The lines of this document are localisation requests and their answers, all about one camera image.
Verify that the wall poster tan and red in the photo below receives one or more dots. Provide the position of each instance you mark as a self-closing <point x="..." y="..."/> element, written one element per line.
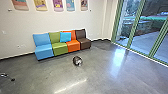
<point x="20" y="4"/>

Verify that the brown sofa seat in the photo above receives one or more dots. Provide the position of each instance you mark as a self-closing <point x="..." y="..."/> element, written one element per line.
<point x="83" y="42"/>

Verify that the light blue cushion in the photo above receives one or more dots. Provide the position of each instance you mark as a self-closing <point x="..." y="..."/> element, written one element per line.
<point x="65" y="37"/>

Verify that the wall poster tan narrow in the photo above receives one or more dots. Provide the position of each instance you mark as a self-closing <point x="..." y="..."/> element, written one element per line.
<point x="84" y="4"/>

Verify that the green sofa seat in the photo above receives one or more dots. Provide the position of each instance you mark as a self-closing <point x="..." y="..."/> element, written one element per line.
<point x="59" y="49"/>

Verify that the orange sofa seat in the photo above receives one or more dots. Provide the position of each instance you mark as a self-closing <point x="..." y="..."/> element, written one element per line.
<point x="73" y="46"/>

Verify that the outdoor green shrub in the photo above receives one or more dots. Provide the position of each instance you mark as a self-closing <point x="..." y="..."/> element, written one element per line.
<point x="126" y="28"/>

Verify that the blue sofa seat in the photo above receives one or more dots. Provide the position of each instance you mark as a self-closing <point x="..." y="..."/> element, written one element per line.
<point x="43" y="51"/>

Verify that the wall poster light blue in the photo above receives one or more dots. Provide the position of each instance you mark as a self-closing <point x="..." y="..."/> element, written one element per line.
<point x="70" y="4"/>

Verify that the small dark floor object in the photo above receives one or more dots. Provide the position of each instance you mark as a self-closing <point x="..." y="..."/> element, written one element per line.
<point x="3" y="75"/>
<point x="12" y="79"/>

